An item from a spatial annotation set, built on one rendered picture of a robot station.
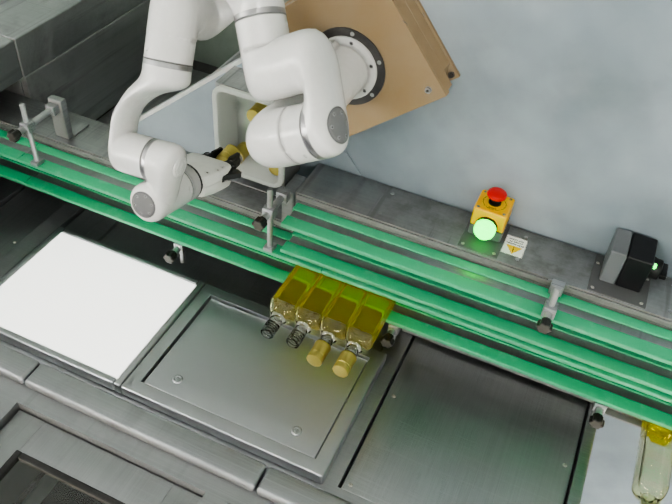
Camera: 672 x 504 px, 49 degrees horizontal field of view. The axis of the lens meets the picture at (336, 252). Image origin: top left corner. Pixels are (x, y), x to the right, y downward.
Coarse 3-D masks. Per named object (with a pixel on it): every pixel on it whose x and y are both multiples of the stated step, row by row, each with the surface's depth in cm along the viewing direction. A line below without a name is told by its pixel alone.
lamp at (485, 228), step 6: (480, 222) 147; (486, 222) 147; (492, 222) 147; (474, 228) 148; (480, 228) 147; (486, 228) 146; (492, 228) 146; (480, 234) 148; (486, 234) 147; (492, 234) 147
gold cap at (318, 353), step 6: (318, 342) 147; (324, 342) 147; (312, 348) 146; (318, 348) 145; (324, 348) 146; (330, 348) 147; (312, 354) 144; (318, 354) 144; (324, 354) 145; (312, 360) 145; (318, 360) 144; (318, 366) 146
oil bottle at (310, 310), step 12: (324, 276) 158; (312, 288) 156; (324, 288) 156; (336, 288) 156; (312, 300) 153; (324, 300) 153; (300, 312) 151; (312, 312) 151; (324, 312) 152; (312, 324) 150
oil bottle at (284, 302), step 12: (288, 276) 158; (300, 276) 158; (312, 276) 159; (288, 288) 156; (300, 288) 156; (276, 300) 153; (288, 300) 153; (300, 300) 154; (276, 312) 152; (288, 312) 152; (288, 324) 154
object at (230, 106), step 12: (216, 96) 156; (228, 96) 160; (240, 96) 153; (252, 96) 152; (216, 108) 158; (228, 108) 162; (240, 108) 165; (216, 120) 160; (228, 120) 164; (240, 120) 167; (216, 132) 163; (228, 132) 166; (240, 132) 169; (216, 144) 165; (228, 144) 168; (240, 156) 171; (240, 168) 168; (252, 168) 169; (264, 168) 169; (252, 180) 167; (264, 180) 166; (276, 180) 166
